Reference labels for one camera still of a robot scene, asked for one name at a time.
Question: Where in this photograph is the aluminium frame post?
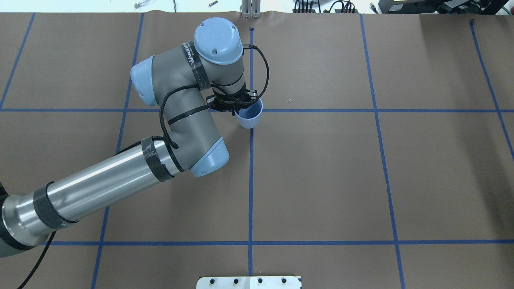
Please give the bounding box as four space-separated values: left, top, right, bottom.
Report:
240 0 262 19

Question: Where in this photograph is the black power strip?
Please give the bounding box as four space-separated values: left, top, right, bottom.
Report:
291 0 358 14

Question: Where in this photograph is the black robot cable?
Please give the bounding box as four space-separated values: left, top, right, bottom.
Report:
16 44 269 289

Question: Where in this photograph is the blue plastic cup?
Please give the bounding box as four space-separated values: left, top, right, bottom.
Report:
235 99 264 129

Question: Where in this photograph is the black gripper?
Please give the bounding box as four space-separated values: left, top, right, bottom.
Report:
213 93 256 114

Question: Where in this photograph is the white camera mast column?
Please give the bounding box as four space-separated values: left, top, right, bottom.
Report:
196 276 302 289

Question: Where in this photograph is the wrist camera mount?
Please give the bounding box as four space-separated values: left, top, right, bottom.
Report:
206 88 258 114

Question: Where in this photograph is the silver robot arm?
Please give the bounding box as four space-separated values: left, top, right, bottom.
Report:
1 18 259 257

